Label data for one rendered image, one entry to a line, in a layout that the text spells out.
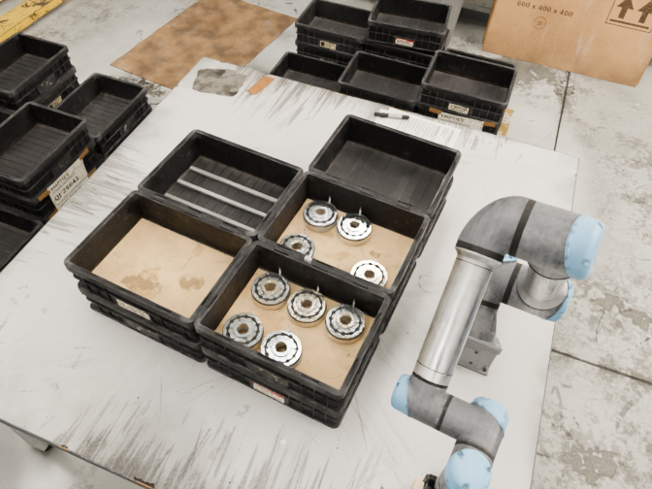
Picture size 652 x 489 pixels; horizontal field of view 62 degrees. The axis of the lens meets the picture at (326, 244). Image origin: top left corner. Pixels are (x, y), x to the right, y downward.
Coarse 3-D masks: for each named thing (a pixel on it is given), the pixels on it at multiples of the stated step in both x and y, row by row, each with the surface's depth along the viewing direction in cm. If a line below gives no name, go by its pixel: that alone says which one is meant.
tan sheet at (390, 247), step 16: (304, 208) 167; (304, 224) 163; (336, 224) 164; (320, 240) 160; (336, 240) 160; (384, 240) 161; (400, 240) 161; (320, 256) 156; (336, 256) 156; (352, 256) 156; (368, 256) 157; (384, 256) 157; (400, 256) 157
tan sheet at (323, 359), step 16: (256, 272) 152; (240, 304) 145; (336, 304) 146; (224, 320) 142; (272, 320) 143; (288, 320) 143; (368, 320) 144; (304, 336) 140; (320, 336) 140; (304, 352) 137; (320, 352) 138; (336, 352) 138; (352, 352) 138; (304, 368) 135; (320, 368) 135; (336, 368) 135; (336, 384) 132
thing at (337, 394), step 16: (288, 256) 143; (320, 272) 141; (224, 288) 137; (368, 288) 138; (208, 304) 134; (384, 304) 135; (208, 336) 129; (224, 336) 128; (368, 336) 130; (240, 352) 128; (256, 352) 126; (272, 368) 126; (288, 368) 124; (352, 368) 126; (320, 384) 122
